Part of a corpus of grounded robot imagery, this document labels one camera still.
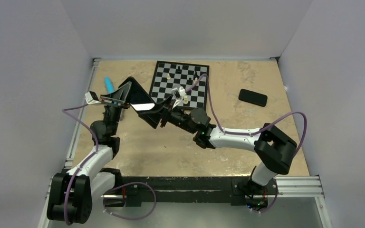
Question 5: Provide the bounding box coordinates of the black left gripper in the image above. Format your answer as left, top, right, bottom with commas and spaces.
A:
98, 82, 133, 136

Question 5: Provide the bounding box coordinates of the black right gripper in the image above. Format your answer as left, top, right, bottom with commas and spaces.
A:
138, 95, 197, 135

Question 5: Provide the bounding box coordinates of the black smartphone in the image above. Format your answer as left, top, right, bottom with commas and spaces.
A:
126, 76, 155, 112

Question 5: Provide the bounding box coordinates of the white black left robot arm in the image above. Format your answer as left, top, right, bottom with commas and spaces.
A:
47, 82, 132, 225

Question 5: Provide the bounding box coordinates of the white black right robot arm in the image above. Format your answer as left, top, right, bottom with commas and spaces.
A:
132, 98, 297, 193

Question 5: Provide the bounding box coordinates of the blue grey red tool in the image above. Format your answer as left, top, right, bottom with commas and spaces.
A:
104, 76, 125, 121

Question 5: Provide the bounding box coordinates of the white chess piece front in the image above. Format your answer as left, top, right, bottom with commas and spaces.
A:
183, 95, 189, 104

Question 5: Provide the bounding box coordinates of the black white chessboard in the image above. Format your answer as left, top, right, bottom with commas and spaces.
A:
149, 61, 210, 110

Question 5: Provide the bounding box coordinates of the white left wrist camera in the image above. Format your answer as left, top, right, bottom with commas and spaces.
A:
85, 91, 101, 105

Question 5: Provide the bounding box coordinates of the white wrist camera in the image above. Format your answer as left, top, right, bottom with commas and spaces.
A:
85, 91, 101, 105
171, 86, 186, 109

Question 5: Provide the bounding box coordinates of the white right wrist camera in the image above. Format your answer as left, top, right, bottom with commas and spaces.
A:
171, 86, 186, 109

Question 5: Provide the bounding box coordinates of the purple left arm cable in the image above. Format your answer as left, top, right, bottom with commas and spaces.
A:
62, 102, 100, 226

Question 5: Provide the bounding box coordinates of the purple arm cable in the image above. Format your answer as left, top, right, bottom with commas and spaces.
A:
184, 73, 307, 215
62, 102, 100, 226

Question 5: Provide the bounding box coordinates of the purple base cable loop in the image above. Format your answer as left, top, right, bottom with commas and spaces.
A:
103, 183, 158, 221

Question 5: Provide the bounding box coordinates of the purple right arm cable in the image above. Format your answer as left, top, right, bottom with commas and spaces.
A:
184, 73, 307, 215

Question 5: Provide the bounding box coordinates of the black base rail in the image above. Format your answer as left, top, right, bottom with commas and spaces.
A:
103, 176, 278, 209

